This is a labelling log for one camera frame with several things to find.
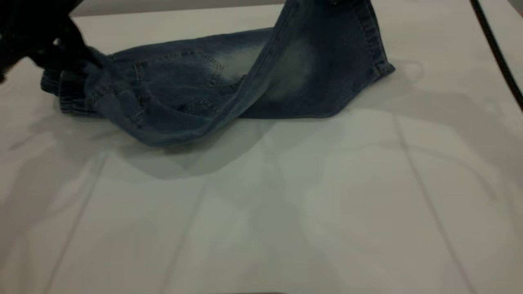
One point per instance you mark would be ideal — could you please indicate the blue denim shorts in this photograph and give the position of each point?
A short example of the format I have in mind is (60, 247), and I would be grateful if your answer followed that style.
(184, 81)

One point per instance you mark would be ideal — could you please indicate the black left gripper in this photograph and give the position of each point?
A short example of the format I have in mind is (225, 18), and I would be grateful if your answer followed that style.
(28, 28)

